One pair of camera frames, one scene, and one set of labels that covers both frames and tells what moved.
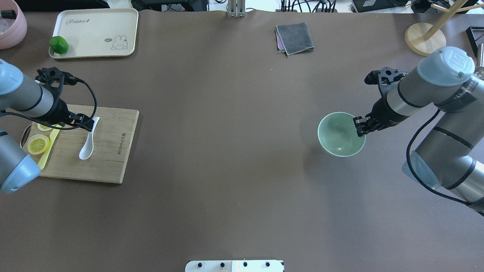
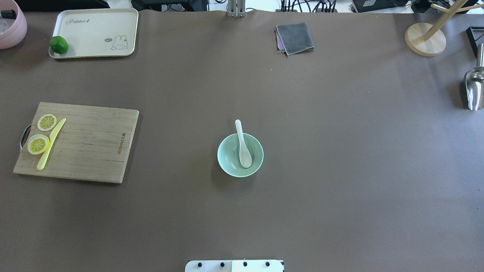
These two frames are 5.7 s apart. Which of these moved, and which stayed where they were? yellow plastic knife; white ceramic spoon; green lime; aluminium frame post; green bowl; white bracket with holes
Moved: green bowl; white ceramic spoon
Stayed: white bracket with holes; green lime; yellow plastic knife; aluminium frame post
